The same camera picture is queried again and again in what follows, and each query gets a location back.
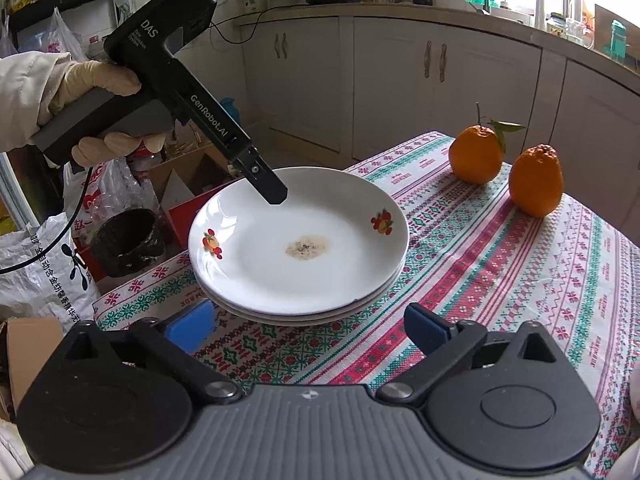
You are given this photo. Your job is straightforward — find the white floral plate stained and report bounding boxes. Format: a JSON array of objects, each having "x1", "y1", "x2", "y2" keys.
[{"x1": 188, "y1": 166, "x2": 410, "y2": 317}]

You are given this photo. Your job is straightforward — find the person's left hand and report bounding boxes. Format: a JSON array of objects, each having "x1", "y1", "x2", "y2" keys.
[{"x1": 50, "y1": 60, "x2": 169, "y2": 169}]

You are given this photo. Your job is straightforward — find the white plastic bag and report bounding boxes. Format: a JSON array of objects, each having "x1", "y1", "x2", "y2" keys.
[{"x1": 45, "y1": 7, "x2": 89, "y2": 63}]

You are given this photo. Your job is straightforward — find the white kitchen cabinets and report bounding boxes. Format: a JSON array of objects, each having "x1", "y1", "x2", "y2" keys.
[{"x1": 240, "y1": 15, "x2": 640, "y2": 221}]

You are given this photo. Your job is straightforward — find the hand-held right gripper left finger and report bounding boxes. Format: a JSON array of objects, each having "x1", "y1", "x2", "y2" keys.
[{"x1": 55, "y1": 304, "x2": 242, "y2": 403}]

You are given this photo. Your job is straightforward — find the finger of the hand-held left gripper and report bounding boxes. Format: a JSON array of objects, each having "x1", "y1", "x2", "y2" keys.
[{"x1": 235, "y1": 147, "x2": 289, "y2": 206}]

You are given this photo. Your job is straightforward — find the brown cardboard carton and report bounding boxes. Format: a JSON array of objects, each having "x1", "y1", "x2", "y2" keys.
[{"x1": 0, "y1": 317, "x2": 66, "y2": 424}]

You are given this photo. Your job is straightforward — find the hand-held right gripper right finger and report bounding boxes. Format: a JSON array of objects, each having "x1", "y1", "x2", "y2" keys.
[{"x1": 376, "y1": 303, "x2": 571, "y2": 403}]

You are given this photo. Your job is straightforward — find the person's left forearm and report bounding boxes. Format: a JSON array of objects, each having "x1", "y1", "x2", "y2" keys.
[{"x1": 0, "y1": 50, "x2": 77, "y2": 154}]

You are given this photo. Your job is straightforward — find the brown cardboard board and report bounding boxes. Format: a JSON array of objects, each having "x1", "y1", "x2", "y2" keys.
[{"x1": 594, "y1": 4, "x2": 640, "y2": 43}]

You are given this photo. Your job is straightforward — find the orange without leaf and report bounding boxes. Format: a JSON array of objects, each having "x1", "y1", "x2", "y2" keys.
[{"x1": 509, "y1": 144, "x2": 565, "y2": 219}]

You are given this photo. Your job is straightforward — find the teal bottle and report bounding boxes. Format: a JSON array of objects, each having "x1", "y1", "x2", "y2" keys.
[{"x1": 602, "y1": 20, "x2": 632, "y2": 59}]

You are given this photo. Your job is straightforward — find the glass pitcher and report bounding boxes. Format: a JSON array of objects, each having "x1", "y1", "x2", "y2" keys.
[{"x1": 567, "y1": 17, "x2": 596, "y2": 51}]

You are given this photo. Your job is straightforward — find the patterned tablecloth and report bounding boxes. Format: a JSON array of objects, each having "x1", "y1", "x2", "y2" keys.
[{"x1": 92, "y1": 131, "x2": 640, "y2": 478}]

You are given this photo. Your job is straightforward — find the clear red printed plastic bag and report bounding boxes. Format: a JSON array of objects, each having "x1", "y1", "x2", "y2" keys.
[{"x1": 62, "y1": 157, "x2": 136, "y2": 241}]

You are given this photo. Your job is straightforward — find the cardboard box red side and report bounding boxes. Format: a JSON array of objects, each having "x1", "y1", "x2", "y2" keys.
[{"x1": 147, "y1": 142, "x2": 236, "y2": 249}]

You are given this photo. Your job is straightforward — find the white floral plate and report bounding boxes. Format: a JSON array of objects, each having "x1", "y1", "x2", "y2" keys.
[
  {"x1": 192, "y1": 255, "x2": 407, "y2": 324},
  {"x1": 212, "y1": 285, "x2": 388, "y2": 330}
]

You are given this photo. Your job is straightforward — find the black bin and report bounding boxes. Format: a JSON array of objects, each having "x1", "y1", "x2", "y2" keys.
[{"x1": 91, "y1": 208, "x2": 166, "y2": 279}]

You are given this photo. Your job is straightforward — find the orange with leaf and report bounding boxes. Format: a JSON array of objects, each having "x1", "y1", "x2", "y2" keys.
[{"x1": 448, "y1": 103, "x2": 527, "y2": 185}]

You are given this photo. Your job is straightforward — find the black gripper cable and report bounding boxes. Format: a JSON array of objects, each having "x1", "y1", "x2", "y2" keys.
[{"x1": 0, "y1": 165, "x2": 94, "y2": 276}]

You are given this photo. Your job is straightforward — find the white printed sack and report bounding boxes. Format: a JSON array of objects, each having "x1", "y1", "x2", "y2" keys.
[{"x1": 0, "y1": 212, "x2": 99, "y2": 334}]

